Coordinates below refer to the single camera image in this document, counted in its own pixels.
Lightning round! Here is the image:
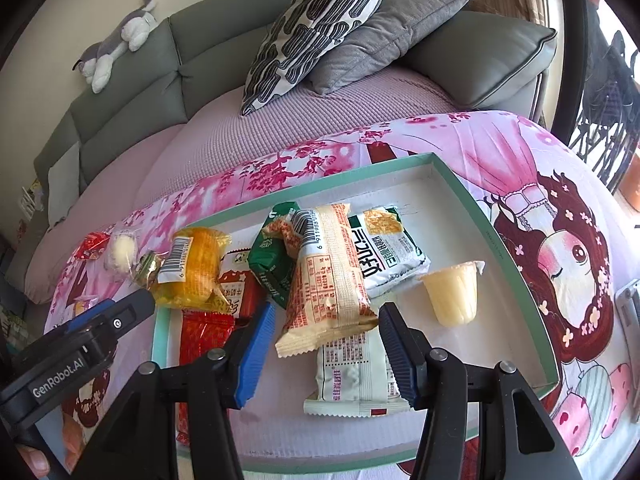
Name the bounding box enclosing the person's left hand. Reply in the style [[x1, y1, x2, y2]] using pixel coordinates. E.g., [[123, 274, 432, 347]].
[[15, 412, 86, 480]]

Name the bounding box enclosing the white green noodle-picture snack packet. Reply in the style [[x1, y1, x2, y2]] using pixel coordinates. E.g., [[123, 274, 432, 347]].
[[347, 206, 432, 301]]

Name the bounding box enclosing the light grey cushion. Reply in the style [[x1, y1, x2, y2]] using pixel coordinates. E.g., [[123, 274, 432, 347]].
[[47, 140, 82, 226]]

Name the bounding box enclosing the red white biscuit packet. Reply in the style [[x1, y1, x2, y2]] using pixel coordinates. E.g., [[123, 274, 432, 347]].
[[217, 250, 271, 318]]

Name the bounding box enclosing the red dotted snack packet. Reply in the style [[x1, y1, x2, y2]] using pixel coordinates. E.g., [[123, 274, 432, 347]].
[[176, 309, 236, 446]]

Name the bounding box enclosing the pink textured sofa cover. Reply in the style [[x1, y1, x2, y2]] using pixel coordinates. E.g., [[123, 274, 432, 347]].
[[22, 67, 458, 306]]

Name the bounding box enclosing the dark green snack packet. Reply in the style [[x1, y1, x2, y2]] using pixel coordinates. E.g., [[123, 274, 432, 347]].
[[248, 201, 303, 310]]

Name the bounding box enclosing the pale yellow jelly cup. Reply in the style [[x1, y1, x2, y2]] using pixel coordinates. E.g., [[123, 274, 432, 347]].
[[417, 260, 486, 328]]

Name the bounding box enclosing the grey white plush toy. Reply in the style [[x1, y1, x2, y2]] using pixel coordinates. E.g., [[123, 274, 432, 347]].
[[72, 0, 158, 94]]

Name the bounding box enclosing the shiny red snack packet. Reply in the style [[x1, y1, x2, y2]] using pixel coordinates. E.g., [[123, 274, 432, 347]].
[[75, 231, 112, 261]]

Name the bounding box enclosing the black metal railing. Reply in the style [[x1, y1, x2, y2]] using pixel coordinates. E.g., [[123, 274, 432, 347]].
[[570, 30, 640, 201]]

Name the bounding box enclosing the white text-printed snack packet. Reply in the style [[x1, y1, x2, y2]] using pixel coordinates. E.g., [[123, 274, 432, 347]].
[[303, 330, 416, 417]]

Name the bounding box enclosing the pink printed blanket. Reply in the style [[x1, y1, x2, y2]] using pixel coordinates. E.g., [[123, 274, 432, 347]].
[[42, 110, 640, 480]]

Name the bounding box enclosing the orange white printed snack packet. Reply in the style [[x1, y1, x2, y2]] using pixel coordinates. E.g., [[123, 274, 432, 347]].
[[262, 204, 379, 358]]

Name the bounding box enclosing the white rack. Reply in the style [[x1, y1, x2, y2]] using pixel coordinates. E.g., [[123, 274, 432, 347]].
[[17, 177, 48, 221]]

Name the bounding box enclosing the black white patterned cushion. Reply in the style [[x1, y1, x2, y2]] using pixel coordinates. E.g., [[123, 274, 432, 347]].
[[240, 0, 385, 117]]

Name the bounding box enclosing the yellow cake packet with barcode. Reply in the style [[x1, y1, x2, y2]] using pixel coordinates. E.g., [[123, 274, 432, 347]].
[[150, 226, 233, 311]]

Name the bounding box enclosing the white tray with teal rim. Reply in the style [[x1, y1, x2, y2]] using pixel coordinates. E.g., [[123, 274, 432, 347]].
[[150, 152, 561, 476]]

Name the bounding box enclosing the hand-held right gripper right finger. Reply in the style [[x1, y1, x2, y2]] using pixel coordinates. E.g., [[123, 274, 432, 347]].
[[378, 302, 583, 480]]

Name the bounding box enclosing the grey metal object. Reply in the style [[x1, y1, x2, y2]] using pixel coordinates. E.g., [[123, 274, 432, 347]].
[[616, 280, 640, 361]]

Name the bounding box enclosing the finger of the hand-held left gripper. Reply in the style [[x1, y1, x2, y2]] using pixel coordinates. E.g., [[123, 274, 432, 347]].
[[107, 289, 157, 333], [47, 299, 117, 336]]

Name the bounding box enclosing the clear-wrapped round bread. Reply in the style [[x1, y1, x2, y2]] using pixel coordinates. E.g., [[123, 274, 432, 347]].
[[102, 229, 141, 283]]

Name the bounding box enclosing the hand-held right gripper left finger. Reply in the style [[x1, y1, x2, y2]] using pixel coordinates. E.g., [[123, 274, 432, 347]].
[[75, 302, 277, 480]]

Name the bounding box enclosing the grey sofa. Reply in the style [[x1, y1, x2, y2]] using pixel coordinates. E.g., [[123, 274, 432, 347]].
[[7, 10, 558, 281]]

